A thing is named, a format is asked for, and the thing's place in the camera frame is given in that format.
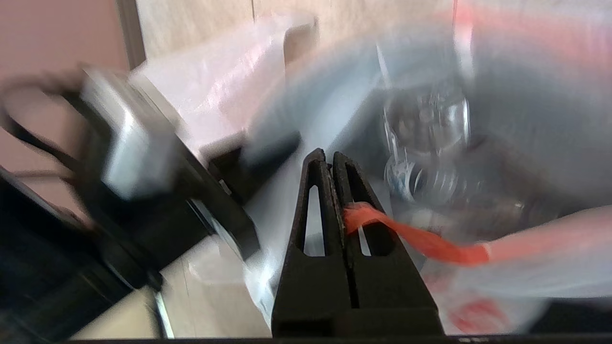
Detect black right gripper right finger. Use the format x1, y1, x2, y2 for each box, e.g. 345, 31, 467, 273
333, 152, 440, 311

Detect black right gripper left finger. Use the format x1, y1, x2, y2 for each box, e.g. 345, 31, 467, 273
272, 148, 357, 337

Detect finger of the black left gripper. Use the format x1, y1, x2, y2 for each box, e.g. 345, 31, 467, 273
244, 131, 302, 165

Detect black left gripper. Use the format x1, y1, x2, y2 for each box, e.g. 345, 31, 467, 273
86, 124, 261, 287

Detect white red-print trash bag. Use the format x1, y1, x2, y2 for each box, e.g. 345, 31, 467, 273
249, 0, 612, 335

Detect crushed clear plastic bottle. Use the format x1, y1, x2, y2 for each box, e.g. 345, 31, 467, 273
382, 88, 474, 208

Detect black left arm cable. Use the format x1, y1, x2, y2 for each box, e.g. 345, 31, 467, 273
0, 76, 91, 175

